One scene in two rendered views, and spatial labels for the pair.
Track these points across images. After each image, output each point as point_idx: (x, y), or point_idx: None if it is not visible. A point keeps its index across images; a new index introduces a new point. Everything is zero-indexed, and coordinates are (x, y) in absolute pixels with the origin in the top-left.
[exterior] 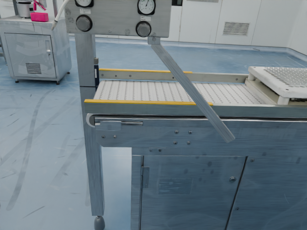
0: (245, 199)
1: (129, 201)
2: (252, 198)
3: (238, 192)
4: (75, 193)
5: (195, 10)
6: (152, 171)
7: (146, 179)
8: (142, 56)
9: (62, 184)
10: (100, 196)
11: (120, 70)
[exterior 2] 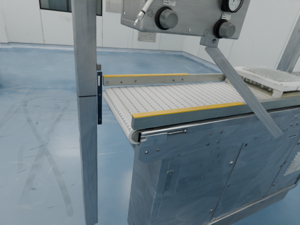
0: (235, 176)
1: (111, 199)
2: (239, 174)
3: (231, 172)
4: (52, 207)
5: (113, 20)
6: (174, 173)
7: (168, 182)
8: (72, 60)
9: (34, 201)
10: (95, 206)
11: (126, 75)
